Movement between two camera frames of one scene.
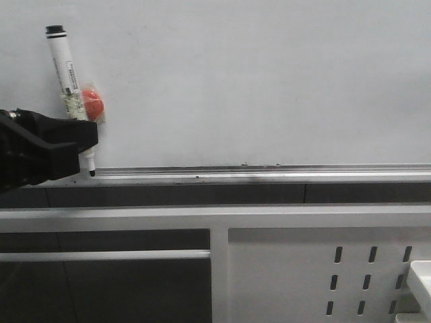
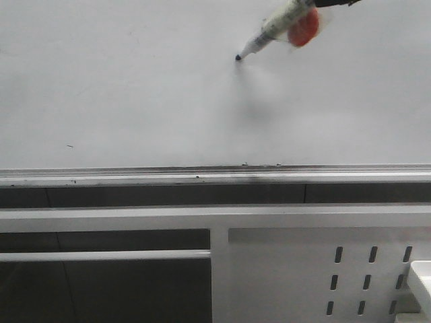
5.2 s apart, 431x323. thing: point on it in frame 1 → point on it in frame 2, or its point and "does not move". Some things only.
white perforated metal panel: (323, 275) does not move
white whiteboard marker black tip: (70, 95) → (277, 26)
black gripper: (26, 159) → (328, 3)
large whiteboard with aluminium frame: (235, 91) does not move
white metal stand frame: (218, 220) does not move
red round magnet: (93, 103) → (304, 29)
